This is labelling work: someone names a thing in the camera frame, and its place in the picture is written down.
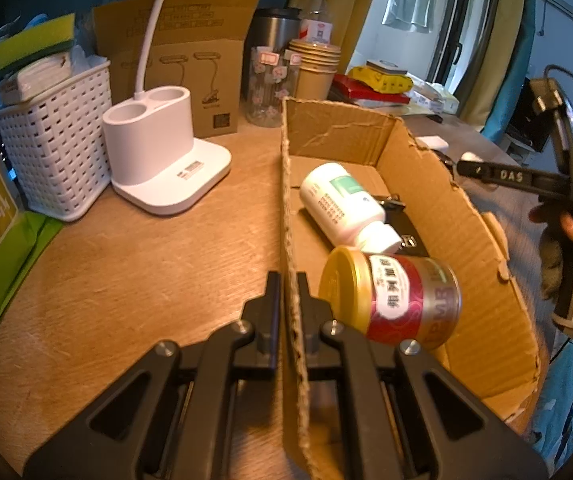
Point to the white tissue pack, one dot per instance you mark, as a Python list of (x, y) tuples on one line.
[(36, 77)]

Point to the yellow packet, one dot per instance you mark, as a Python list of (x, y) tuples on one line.
[(381, 79)]

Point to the white charger block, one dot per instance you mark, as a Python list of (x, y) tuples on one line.
[(431, 142)]

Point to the black television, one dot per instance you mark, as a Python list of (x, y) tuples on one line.
[(526, 125)]

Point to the narrow yellow curtain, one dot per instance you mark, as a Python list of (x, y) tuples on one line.
[(504, 35)]

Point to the glass jar with labels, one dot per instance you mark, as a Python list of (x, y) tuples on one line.
[(269, 95)]

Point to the white desk lamp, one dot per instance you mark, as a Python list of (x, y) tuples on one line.
[(166, 170)]

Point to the white medicine bottle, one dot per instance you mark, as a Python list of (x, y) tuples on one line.
[(336, 195)]

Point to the clear water bottle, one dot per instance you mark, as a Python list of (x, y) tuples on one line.
[(316, 15)]

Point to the white woven plastic basket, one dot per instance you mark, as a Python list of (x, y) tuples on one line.
[(51, 150)]

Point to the small black object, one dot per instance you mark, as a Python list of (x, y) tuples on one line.
[(434, 118)]

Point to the wide yellow curtain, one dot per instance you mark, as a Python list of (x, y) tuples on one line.
[(346, 5)]

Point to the narrow teal curtain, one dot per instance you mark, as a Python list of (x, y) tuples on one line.
[(529, 35)]

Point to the red gold-lidded can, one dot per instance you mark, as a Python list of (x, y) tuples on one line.
[(406, 305)]

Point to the white round device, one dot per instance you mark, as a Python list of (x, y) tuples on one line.
[(386, 66)]

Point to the white carton boxes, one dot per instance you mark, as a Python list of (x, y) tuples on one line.
[(436, 97)]

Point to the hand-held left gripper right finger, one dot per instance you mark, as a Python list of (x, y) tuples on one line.
[(316, 330)]

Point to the steel thermos mug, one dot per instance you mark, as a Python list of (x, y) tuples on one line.
[(271, 30)]

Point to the yellow green sponge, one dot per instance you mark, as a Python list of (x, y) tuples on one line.
[(31, 45)]

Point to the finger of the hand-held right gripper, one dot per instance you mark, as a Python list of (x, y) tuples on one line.
[(474, 170)]

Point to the stack of brown paper cups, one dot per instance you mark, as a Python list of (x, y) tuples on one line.
[(314, 80)]

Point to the black car key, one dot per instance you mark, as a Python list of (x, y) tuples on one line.
[(409, 240)]

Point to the cardboard box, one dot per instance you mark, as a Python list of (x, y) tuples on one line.
[(466, 240)]

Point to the sliding glass door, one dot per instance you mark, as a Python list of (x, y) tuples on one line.
[(466, 20)]

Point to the blue bedding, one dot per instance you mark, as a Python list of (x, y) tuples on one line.
[(561, 400)]

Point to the blue plastic bag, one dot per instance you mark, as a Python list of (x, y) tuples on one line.
[(36, 20)]

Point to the brown lamp carton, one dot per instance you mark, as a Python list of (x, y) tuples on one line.
[(186, 85)]

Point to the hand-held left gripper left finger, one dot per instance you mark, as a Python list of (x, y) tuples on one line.
[(261, 330)]

